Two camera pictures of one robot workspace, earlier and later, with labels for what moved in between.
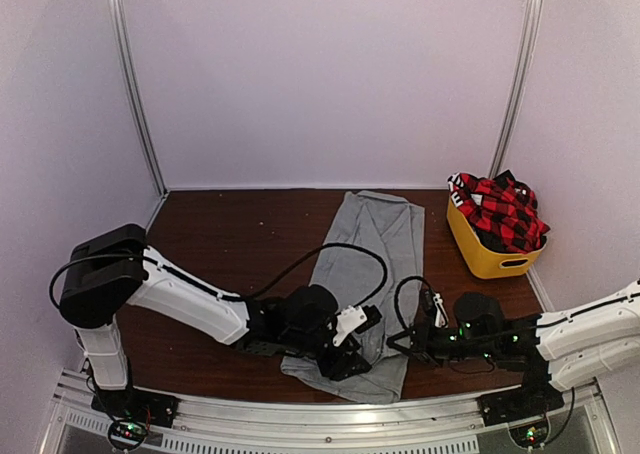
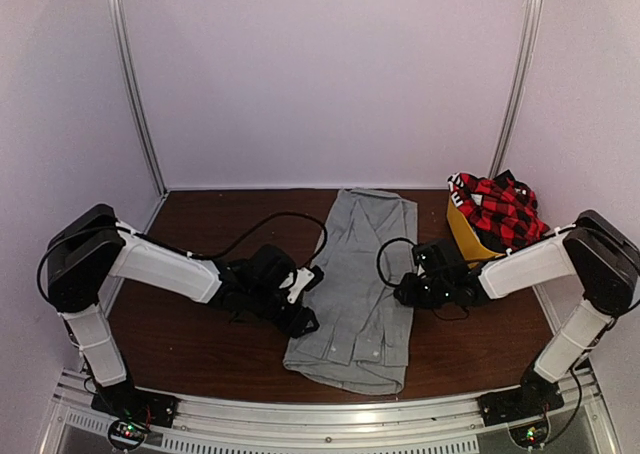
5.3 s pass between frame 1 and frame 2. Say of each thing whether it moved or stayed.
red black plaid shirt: stayed
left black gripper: moved
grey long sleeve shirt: stayed
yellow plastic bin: stayed
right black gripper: moved
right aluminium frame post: stayed
